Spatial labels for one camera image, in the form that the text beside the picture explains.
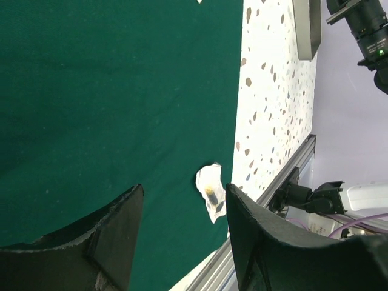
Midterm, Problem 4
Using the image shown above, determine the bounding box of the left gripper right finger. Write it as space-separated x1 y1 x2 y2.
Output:
226 182 388 291

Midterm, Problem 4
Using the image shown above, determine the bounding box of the aluminium mounting rail frame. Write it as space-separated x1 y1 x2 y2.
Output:
172 135 316 290

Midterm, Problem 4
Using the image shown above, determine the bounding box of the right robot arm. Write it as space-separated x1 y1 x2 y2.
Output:
326 0 387 93

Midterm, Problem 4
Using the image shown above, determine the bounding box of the green surgical cloth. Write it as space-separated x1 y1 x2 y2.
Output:
1 1 243 290

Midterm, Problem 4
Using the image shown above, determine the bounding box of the clear plastic blister pack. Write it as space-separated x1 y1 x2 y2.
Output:
195 162 226 224

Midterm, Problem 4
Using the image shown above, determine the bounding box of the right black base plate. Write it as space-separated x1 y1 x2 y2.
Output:
268 167 346 215

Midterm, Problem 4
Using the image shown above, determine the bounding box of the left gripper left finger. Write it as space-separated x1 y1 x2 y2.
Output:
1 184 144 290

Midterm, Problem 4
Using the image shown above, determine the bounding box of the metal instrument tray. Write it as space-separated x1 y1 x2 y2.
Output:
292 0 321 61

